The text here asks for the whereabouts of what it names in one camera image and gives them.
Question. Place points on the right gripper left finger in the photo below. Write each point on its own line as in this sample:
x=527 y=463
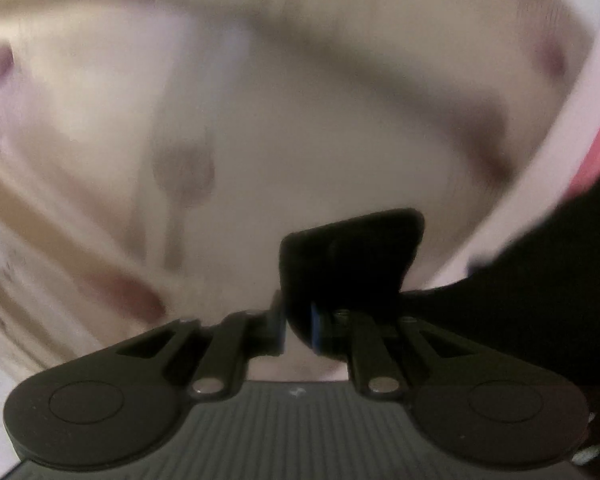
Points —
x=120 y=403

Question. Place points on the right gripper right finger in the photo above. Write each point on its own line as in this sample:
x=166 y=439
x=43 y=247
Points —
x=472 y=402

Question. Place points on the black small garment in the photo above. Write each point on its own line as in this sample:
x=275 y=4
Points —
x=538 y=300

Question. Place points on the pink checkered bed sheet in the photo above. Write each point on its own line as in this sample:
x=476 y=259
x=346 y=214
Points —
x=567 y=163

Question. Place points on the beige leaf-pattern curtain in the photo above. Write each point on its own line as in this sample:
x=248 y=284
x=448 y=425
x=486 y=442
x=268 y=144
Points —
x=153 y=153

